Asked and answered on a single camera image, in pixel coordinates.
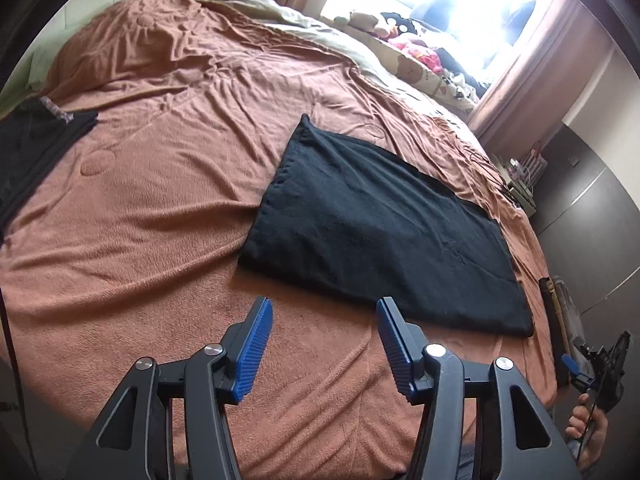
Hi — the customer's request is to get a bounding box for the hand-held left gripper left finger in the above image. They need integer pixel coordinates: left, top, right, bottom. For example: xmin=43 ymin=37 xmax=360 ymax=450
xmin=65 ymin=296 xmax=274 ymax=480

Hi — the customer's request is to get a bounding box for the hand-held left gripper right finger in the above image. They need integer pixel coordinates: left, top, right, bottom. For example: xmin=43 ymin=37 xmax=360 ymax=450
xmin=376 ymin=297 xmax=583 ymax=480

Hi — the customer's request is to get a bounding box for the black t-shirt white print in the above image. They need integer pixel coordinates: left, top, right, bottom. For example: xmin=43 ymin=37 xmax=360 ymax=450
xmin=237 ymin=114 xmax=535 ymax=337

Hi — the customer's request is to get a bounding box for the black clothes pile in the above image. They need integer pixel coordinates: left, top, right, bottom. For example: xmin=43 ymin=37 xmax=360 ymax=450
xmin=0 ymin=97 xmax=99 ymax=233

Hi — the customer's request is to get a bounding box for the person's right hand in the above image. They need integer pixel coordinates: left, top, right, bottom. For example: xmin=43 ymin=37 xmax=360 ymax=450
xmin=565 ymin=392 xmax=610 ymax=472

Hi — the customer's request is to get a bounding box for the grey folded garment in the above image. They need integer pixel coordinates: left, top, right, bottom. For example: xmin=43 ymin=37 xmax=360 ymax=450
xmin=552 ymin=275 xmax=586 ymax=351

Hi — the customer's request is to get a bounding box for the orange-brown blanket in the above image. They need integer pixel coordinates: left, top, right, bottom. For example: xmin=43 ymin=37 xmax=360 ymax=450
xmin=0 ymin=0 xmax=561 ymax=480

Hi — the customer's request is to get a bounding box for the cream nightstand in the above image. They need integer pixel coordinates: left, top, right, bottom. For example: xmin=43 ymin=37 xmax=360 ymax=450
xmin=502 ymin=180 xmax=538 ymax=216

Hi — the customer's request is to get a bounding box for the striped gift bag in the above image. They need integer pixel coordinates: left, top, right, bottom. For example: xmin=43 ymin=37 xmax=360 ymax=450
xmin=520 ymin=147 xmax=546 ymax=181

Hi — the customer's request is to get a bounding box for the pile of plush toys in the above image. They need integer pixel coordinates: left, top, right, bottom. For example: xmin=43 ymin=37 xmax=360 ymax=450
xmin=335 ymin=10 xmax=496 ymax=96

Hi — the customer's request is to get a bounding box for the cream duvet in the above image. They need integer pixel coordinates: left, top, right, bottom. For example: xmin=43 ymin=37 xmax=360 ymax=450
xmin=210 ymin=0 xmax=451 ymax=111

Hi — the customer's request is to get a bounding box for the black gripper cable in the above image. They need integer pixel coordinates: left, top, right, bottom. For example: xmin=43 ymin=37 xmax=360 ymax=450
xmin=0 ymin=280 xmax=26 ymax=411
xmin=575 ymin=375 xmax=601 ymax=461

